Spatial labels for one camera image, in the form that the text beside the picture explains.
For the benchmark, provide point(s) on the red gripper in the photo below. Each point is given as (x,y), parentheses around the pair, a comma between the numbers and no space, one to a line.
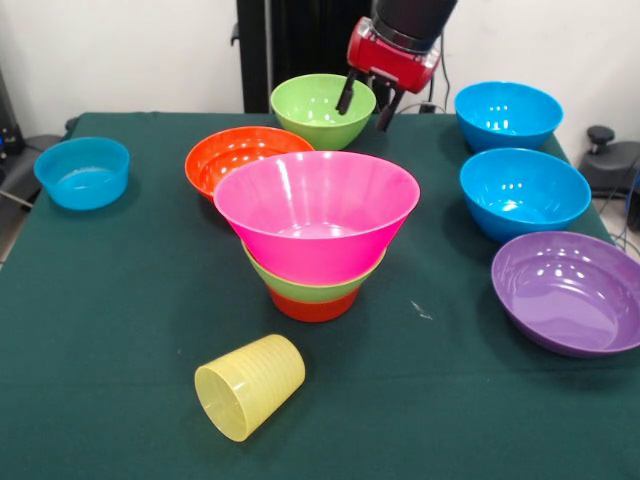
(390,62)

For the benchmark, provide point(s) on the large pink bowl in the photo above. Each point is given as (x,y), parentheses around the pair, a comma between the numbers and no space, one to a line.
(310,250)

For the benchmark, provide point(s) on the green bowl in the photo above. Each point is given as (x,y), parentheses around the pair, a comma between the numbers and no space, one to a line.
(310,110)
(310,292)

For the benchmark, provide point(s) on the small orange bowl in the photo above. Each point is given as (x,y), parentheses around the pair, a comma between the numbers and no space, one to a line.
(312,310)

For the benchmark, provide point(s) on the yellow plastic cup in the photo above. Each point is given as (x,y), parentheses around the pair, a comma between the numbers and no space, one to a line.
(255,385)

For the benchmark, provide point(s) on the large blue bowl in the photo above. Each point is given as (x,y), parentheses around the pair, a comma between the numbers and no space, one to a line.
(505,115)
(520,190)

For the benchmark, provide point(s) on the large orange-red bowl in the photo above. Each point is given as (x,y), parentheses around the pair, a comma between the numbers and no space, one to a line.
(220,155)

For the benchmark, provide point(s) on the black stand with knob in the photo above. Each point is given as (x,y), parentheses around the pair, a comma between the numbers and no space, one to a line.
(615,160)

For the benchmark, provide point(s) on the purple bowl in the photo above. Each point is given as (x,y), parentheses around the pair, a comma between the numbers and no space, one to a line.
(565,295)

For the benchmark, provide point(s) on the small blue bowl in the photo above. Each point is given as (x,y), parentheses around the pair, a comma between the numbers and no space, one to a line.
(82,185)

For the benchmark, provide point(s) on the dark green tablecloth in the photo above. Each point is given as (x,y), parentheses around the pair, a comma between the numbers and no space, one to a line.
(320,425)

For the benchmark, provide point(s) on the black equipment box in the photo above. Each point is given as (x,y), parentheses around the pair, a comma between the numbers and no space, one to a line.
(7,135)

